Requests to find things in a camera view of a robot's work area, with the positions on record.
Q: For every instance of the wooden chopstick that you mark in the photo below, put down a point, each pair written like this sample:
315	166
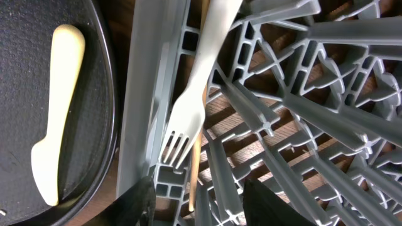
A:
198	142

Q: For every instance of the grey dishwasher rack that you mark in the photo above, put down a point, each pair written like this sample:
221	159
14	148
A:
316	115

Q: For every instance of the round black serving tray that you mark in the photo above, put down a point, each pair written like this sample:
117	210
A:
90	130

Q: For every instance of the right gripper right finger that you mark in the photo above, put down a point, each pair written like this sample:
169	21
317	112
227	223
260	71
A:
262	207

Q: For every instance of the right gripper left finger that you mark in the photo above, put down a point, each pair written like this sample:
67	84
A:
135	207

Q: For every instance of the yellow plastic knife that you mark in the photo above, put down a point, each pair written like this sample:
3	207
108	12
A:
67	52

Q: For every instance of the white plastic fork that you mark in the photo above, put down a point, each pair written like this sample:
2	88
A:
188	112

